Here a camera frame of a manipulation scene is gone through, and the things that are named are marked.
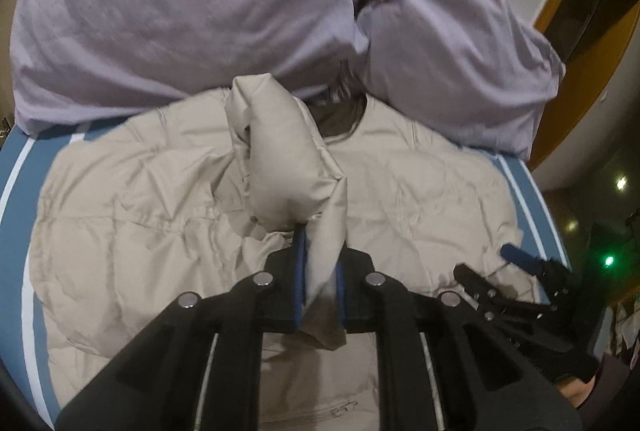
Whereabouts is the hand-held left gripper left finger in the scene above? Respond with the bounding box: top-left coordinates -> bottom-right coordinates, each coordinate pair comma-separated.
55,228 -> 307,431

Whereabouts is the blue white striped bed sheet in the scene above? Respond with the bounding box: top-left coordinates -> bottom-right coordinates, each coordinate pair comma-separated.
0,111 -> 573,431

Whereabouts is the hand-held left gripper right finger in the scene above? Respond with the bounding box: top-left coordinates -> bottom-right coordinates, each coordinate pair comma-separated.
336,247 -> 583,431

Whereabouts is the person's right forearm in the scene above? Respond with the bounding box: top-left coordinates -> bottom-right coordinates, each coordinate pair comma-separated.
560,353 -> 640,431

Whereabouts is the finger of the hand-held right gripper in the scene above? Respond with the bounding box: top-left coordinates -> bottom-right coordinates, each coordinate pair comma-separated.
452,263 -> 556,327
500,243 -> 573,284

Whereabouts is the beige puffer jacket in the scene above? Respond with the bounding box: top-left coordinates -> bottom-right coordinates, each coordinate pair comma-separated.
27,74 -> 543,431

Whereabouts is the large lavender pillow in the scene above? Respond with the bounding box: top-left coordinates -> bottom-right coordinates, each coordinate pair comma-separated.
10,0 -> 383,137

